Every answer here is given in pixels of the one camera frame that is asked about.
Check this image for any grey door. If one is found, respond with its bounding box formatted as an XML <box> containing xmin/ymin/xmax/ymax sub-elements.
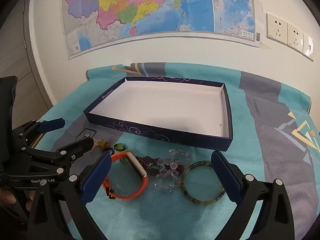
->
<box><xmin>0</xmin><ymin>0</ymin><xmax>54</xmax><ymax>110</ymax></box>

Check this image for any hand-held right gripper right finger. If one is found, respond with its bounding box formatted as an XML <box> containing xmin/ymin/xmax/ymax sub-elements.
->
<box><xmin>211</xmin><ymin>150</ymin><xmax>294</xmax><ymax>240</ymax></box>

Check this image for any pink bead bracelet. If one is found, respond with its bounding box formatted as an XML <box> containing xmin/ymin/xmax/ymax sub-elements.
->
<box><xmin>90</xmin><ymin>138</ymin><xmax>110</xmax><ymax>155</ymax></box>

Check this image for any dark blue shallow box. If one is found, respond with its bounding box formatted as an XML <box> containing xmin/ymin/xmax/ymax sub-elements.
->
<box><xmin>83</xmin><ymin>77</ymin><xmax>233</xmax><ymax>152</ymax></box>

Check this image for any clear crystal bracelet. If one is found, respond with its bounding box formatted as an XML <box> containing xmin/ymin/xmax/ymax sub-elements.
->
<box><xmin>154</xmin><ymin>149</ymin><xmax>192</xmax><ymax>193</ymax></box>

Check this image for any mottled green bangle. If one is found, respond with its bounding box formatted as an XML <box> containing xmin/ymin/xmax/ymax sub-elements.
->
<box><xmin>181</xmin><ymin>160</ymin><xmax>227</xmax><ymax>207</ymax></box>

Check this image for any teal and grey printed blanket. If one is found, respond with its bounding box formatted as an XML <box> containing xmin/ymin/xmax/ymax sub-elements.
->
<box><xmin>35</xmin><ymin>62</ymin><xmax>320</xmax><ymax>240</ymax></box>

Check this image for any wall map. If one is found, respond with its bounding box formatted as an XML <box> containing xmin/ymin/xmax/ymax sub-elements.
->
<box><xmin>61</xmin><ymin>0</ymin><xmax>272</xmax><ymax>60</ymax></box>

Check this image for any orange smartwatch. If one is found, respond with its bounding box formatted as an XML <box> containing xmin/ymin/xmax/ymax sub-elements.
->
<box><xmin>102</xmin><ymin>150</ymin><xmax>150</xmax><ymax>200</ymax></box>

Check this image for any person's left hand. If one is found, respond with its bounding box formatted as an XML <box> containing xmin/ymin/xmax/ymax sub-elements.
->
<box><xmin>0</xmin><ymin>187</ymin><xmax>35</xmax><ymax>212</ymax></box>

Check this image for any purple bead bracelet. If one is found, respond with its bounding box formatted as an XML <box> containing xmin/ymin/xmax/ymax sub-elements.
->
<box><xmin>135</xmin><ymin>155</ymin><xmax>185</xmax><ymax>177</ymax></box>

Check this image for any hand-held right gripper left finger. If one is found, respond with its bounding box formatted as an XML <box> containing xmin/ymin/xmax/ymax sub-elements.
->
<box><xmin>26</xmin><ymin>151</ymin><xmax>113</xmax><ymax>240</ymax></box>

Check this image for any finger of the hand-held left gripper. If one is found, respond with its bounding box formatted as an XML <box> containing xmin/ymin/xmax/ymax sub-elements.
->
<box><xmin>21</xmin><ymin>137</ymin><xmax>95</xmax><ymax>178</ymax></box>
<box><xmin>12</xmin><ymin>118</ymin><xmax>66</xmax><ymax>148</ymax></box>

